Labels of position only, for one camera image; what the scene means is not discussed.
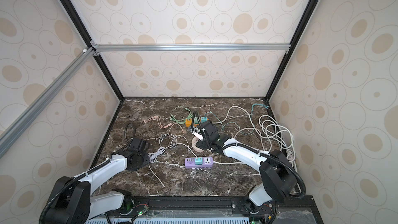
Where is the teal charger cable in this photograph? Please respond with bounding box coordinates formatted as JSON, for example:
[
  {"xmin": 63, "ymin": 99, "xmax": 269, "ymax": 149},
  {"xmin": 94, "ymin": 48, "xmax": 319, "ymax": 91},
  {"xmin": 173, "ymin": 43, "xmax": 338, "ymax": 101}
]
[{"xmin": 203, "ymin": 102, "xmax": 270, "ymax": 133}]

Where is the purple power strip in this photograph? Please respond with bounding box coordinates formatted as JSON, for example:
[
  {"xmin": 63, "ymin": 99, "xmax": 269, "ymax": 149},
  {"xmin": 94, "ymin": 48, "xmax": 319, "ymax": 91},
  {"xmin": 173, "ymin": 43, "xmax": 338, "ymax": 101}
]
[{"xmin": 184, "ymin": 157, "xmax": 214, "ymax": 169}]

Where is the orange power strip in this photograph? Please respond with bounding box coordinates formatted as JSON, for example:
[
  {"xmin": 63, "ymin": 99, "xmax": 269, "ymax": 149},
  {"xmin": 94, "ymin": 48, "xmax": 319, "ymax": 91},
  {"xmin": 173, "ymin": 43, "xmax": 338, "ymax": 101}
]
[{"xmin": 185, "ymin": 118, "xmax": 194, "ymax": 127}]

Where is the light green cable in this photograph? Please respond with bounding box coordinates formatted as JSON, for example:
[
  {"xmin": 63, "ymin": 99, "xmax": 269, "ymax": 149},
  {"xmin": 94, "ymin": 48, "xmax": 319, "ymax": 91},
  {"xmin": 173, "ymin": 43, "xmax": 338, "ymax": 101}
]
[{"xmin": 169, "ymin": 105, "xmax": 197, "ymax": 125}]

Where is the long white usb cable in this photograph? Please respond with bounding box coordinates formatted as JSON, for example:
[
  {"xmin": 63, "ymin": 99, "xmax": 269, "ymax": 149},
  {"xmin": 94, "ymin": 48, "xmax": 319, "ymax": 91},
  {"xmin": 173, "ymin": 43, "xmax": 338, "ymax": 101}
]
[{"xmin": 157, "ymin": 132, "xmax": 198, "ymax": 158}]

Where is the pink cable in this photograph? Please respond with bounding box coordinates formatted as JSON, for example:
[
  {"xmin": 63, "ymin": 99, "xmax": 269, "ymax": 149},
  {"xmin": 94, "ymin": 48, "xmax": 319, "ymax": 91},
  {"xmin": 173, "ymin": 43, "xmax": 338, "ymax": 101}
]
[{"xmin": 142, "ymin": 114, "xmax": 187, "ymax": 138}]

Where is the round beige power socket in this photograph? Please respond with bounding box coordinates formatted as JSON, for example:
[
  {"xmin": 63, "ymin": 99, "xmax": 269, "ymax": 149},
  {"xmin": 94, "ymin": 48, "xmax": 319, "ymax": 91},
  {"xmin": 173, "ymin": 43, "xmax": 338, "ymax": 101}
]
[{"xmin": 191, "ymin": 138, "xmax": 203, "ymax": 152}]

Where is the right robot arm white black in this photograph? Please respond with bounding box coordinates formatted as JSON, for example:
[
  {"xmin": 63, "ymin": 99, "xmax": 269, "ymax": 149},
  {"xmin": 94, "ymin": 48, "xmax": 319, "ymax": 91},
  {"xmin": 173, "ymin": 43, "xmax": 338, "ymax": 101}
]
[{"xmin": 188, "ymin": 120, "xmax": 306, "ymax": 209}]

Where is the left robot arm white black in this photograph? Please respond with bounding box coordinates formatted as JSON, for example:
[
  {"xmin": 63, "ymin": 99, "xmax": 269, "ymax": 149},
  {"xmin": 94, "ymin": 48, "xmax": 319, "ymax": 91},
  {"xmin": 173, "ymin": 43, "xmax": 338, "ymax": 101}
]
[{"xmin": 38, "ymin": 136, "xmax": 150, "ymax": 224}]

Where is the white thin cable bundle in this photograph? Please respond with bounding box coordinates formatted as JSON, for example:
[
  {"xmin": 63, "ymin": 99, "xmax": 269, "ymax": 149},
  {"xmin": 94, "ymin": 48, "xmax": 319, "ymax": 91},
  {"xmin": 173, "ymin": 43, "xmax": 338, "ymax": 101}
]
[{"xmin": 148, "ymin": 146, "xmax": 167, "ymax": 189}]

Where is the thin black cable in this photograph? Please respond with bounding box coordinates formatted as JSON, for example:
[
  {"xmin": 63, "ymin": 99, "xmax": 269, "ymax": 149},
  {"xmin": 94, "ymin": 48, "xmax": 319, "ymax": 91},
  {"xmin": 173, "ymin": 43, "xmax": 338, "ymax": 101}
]
[{"xmin": 135, "ymin": 129, "xmax": 159, "ymax": 141}]

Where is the white power cable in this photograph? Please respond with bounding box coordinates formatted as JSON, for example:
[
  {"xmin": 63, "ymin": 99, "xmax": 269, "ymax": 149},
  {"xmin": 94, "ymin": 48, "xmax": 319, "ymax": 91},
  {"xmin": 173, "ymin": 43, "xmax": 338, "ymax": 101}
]
[{"xmin": 208, "ymin": 105, "xmax": 296, "ymax": 166}]

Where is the horizontal aluminium rail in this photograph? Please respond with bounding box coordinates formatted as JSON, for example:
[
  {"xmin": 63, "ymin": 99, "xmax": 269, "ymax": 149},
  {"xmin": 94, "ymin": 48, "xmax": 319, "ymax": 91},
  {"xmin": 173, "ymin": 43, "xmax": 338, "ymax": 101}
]
[{"xmin": 94, "ymin": 43, "xmax": 291, "ymax": 52}]

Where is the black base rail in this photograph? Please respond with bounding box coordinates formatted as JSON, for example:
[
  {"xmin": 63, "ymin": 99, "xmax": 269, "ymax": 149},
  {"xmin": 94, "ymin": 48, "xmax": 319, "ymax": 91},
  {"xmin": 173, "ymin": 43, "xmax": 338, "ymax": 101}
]
[{"xmin": 83, "ymin": 195, "xmax": 324, "ymax": 224}]

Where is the left diagonal aluminium rail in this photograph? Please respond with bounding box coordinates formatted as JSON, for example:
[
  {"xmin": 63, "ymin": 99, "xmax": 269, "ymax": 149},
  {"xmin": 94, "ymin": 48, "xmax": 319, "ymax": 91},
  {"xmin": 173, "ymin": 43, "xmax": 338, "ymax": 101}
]
[{"xmin": 1, "ymin": 47, "xmax": 94, "ymax": 157}]

